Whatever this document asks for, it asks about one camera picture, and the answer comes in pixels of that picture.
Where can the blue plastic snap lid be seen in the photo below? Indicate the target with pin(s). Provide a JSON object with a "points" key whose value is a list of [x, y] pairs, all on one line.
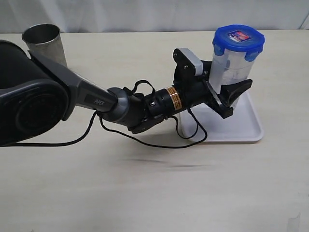
{"points": [[238, 38]]}

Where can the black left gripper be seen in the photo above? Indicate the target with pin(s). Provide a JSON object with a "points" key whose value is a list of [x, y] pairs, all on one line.
{"points": [[200, 91]]}

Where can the white rectangular plastic tray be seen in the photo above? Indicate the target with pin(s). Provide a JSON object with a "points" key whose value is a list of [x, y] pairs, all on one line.
{"points": [[243, 126]]}

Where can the stainless steel tumbler cup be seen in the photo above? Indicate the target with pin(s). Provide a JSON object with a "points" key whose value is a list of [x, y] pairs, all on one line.
{"points": [[45, 39]]}

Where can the white backdrop curtain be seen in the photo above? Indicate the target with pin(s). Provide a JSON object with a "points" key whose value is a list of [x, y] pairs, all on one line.
{"points": [[152, 15]]}

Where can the clear plastic tall container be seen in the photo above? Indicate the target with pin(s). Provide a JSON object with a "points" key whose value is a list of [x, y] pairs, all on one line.
{"points": [[228, 67]]}

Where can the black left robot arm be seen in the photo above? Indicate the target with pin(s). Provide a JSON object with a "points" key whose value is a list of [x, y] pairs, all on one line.
{"points": [[36, 93]]}

